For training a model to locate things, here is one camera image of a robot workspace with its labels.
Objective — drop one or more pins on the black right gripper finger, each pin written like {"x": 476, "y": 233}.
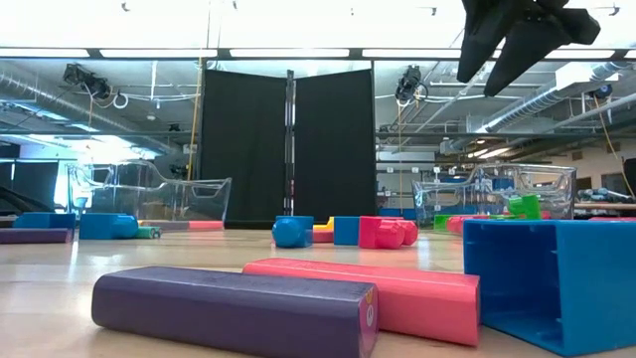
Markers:
{"x": 484, "y": 35}
{"x": 526, "y": 50}

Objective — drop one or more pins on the green stud block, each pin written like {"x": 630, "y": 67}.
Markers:
{"x": 441, "y": 222}
{"x": 524, "y": 206}

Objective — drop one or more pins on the blue stud block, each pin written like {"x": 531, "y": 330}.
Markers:
{"x": 45, "y": 221}
{"x": 292, "y": 232}
{"x": 107, "y": 226}
{"x": 346, "y": 230}
{"x": 596, "y": 283}

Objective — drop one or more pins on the black hanging ceiling device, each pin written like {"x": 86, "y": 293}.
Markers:
{"x": 408, "y": 82}
{"x": 87, "y": 80}

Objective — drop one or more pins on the clear plastic bin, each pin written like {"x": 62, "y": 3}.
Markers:
{"x": 556, "y": 189}
{"x": 199, "y": 194}

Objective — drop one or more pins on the black partition panel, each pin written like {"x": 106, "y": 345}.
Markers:
{"x": 243, "y": 144}
{"x": 335, "y": 144}

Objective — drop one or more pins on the yellow stud block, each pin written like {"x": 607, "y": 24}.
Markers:
{"x": 327, "y": 225}

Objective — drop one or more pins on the teal long block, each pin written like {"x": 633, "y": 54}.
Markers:
{"x": 148, "y": 232}

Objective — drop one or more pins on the grey ceiling air duct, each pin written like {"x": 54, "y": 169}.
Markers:
{"x": 49, "y": 98}
{"x": 536, "y": 102}

